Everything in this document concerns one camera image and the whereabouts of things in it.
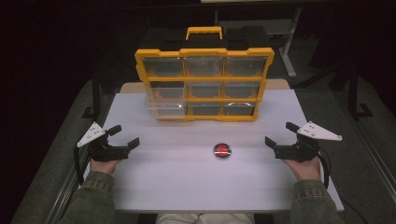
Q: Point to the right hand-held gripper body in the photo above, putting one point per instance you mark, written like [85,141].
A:
[299,152]

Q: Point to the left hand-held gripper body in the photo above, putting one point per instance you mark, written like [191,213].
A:
[102,152]

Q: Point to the round red black disc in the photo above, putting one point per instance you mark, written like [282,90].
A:
[222,151]

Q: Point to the clear plastic drawer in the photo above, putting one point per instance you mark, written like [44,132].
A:
[165,102]

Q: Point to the person's left hand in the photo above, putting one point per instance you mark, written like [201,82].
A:
[104,166]

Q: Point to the person's right hand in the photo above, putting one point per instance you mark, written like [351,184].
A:
[306,171]

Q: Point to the black metal stand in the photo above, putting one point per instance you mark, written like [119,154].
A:
[356,96]
[95,96]

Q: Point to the yellow black drawer organiser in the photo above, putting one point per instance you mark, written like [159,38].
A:
[204,77]

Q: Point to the person's legs light trousers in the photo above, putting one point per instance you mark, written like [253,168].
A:
[205,218]

